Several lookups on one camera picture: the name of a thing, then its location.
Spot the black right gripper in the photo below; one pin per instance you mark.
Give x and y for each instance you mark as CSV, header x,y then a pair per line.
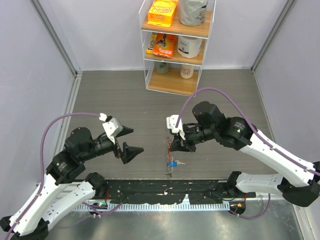
x,y
178,144

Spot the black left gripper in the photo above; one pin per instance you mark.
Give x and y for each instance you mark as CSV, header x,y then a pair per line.
x,y
129,152

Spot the red handled metal key organizer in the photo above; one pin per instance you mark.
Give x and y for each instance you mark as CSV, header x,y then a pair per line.
x,y
169,160

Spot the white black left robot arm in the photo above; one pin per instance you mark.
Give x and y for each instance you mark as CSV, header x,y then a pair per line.
x,y
34,223

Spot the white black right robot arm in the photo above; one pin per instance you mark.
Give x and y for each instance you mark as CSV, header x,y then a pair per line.
x,y
295,179

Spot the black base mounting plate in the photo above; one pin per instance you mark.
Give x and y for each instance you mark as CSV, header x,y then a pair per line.
x,y
168,192

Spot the white patterned cup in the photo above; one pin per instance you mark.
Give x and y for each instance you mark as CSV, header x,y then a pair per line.
x,y
186,71

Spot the grey green mug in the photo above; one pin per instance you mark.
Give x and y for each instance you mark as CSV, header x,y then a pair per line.
x,y
162,67

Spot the yellow black candy box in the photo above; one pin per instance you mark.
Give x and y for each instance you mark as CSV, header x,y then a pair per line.
x,y
149,49

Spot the white bag middle shelf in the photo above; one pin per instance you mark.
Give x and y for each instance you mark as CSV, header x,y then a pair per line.
x,y
189,47

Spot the orange snack box middle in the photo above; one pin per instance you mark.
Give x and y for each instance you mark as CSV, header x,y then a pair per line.
x,y
164,45

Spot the orange snack box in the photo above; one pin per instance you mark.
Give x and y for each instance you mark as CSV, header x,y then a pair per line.
x,y
164,45
161,13

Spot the grey white bag top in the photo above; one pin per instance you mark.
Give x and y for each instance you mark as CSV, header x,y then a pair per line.
x,y
192,12

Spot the orange snack box top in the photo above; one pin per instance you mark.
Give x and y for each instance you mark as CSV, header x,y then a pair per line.
x,y
161,13

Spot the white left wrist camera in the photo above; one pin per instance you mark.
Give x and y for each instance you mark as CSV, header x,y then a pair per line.
x,y
112,127

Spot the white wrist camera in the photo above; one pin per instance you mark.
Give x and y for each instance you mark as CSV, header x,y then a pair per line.
x,y
175,125
112,127

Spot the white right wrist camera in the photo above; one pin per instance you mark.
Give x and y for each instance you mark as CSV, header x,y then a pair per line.
x,y
175,125

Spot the slotted white cable duct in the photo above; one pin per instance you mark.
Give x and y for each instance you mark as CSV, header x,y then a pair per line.
x,y
182,207

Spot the aluminium frame rail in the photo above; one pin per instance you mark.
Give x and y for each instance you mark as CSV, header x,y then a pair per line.
x,y
54,95

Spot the white wire wooden shelf rack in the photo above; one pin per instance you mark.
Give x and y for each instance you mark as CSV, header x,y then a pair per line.
x,y
172,82

